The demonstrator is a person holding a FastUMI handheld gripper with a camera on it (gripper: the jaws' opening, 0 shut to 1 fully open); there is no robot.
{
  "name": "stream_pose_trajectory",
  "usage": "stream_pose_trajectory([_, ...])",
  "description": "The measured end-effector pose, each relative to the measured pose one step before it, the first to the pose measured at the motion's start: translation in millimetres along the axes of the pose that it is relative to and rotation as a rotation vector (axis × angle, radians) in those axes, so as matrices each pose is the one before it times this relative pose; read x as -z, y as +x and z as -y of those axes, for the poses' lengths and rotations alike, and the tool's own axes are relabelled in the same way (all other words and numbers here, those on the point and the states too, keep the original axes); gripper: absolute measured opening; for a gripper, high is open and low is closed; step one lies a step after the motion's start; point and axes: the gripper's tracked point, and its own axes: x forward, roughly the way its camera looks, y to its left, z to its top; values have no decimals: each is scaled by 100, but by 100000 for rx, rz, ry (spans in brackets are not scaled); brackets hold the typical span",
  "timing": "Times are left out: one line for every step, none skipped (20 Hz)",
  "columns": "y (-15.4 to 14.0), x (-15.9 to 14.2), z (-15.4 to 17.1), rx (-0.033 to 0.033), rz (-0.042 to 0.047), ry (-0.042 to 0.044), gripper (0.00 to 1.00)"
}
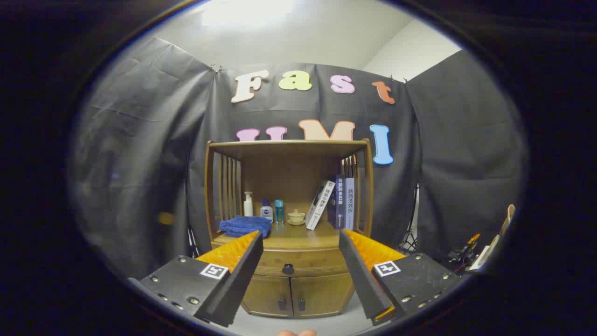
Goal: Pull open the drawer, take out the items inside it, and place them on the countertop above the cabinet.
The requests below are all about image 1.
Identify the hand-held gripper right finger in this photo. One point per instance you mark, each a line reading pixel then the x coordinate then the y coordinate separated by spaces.
pixel 361 275

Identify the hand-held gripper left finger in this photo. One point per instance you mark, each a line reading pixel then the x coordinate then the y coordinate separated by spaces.
pixel 242 275

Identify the black drawer knob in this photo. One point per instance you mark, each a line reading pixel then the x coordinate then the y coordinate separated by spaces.
pixel 288 269

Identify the wooden drawer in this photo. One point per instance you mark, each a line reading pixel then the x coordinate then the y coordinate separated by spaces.
pixel 308 261

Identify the wooden cabinet door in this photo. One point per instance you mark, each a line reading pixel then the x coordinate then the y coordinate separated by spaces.
pixel 322 291
pixel 266 294

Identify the wooden countertop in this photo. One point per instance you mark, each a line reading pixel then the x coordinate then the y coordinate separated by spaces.
pixel 298 235

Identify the wooden cabinet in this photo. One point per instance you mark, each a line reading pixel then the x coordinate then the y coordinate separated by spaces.
pixel 289 172

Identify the folded blue towel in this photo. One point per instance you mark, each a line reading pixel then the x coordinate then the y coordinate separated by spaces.
pixel 245 225

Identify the black light stand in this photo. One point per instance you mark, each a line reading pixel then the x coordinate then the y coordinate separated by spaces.
pixel 410 233
pixel 192 242

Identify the white bottle blue cap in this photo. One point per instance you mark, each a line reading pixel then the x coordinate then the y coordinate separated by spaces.
pixel 266 212

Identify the white pump bottle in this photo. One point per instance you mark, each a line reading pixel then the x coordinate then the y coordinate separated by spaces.
pixel 248 207

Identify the pale lavender book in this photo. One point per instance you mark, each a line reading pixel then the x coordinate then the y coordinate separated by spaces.
pixel 349 205

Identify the clear blue bottle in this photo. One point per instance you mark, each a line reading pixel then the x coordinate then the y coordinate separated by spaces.
pixel 279 212

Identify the dark blue book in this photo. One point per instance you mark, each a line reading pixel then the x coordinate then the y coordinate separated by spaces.
pixel 339 205

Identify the beige lidded teacup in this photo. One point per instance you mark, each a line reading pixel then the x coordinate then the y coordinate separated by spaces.
pixel 296 217

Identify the white book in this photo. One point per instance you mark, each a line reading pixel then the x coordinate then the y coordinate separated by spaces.
pixel 319 207

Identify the orange black device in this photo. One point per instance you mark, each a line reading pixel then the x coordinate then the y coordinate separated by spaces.
pixel 466 252

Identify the pale wooden frame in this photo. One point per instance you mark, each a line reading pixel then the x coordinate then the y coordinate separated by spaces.
pixel 492 245

